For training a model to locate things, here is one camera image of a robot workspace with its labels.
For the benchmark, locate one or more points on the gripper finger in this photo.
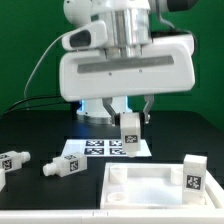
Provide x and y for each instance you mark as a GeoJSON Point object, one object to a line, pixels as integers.
{"type": "Point", "coordinates": [115, 117]}
{"type": "Point", "coordinates": [149, 100]}

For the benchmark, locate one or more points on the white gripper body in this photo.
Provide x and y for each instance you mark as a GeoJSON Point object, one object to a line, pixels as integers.
{"type": "Point", "coordinates": [165, 66]}

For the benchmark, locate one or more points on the white square table top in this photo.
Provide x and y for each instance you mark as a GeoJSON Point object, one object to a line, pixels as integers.
{"type": "Point", "coordinates": [152, 186]}

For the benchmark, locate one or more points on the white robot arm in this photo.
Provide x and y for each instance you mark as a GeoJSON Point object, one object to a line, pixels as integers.
{"type": "Point", "coordinates": [123, 48]}

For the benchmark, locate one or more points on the paper sheet with markers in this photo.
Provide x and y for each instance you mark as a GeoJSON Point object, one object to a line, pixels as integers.
{"type": "Point", "coordinates": [94, 147]}

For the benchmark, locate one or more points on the white obstacle left bar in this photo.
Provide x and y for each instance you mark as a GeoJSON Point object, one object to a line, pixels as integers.
{"type": "Point", "coordinates": [2, 179]}

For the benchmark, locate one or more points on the white obstacle bar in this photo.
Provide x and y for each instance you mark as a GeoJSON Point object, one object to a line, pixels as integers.
{"type": "Point", "coordinates": [2, 179]}
{"type": "Point", "coordinates": [203, 216]}

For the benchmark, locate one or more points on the white obstacle front bar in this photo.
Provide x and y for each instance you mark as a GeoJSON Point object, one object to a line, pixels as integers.
{"type": "Point", "coordinates": [203, 216]}

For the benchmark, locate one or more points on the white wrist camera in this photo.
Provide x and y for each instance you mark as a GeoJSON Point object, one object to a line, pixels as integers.
{"type": "Point", "coordinates": [91, 36]}

